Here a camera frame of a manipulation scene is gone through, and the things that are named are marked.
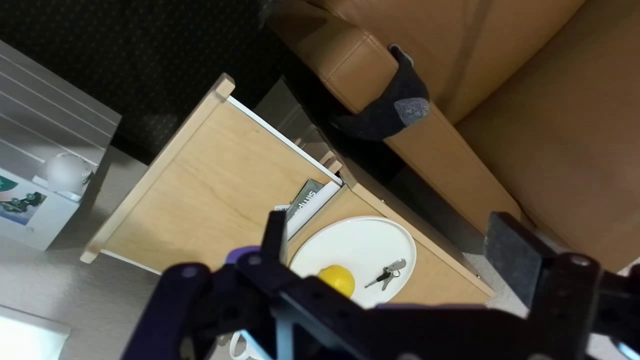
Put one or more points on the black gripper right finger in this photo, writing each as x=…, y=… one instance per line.
x=516, y=257

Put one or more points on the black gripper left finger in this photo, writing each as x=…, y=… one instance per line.
x=275, y=237

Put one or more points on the yellow lemon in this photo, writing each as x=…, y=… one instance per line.
x=337, y=278

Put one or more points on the striped book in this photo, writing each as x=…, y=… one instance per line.
x=311, y=201

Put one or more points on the light wooden nightstand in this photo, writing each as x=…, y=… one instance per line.
x=212, y=193

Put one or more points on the white round plate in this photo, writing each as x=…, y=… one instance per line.
x=361, y=243

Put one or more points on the metal keys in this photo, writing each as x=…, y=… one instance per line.
x=386, y=273

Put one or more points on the brown leather sofa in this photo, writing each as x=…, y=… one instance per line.
x=532, y=100

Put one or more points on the black and grey sock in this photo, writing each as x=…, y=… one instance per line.
x=392, y=100

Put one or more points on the small white round device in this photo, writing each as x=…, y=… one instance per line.
x=67, y=170

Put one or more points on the white printed box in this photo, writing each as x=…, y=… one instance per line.
x=32, y=213

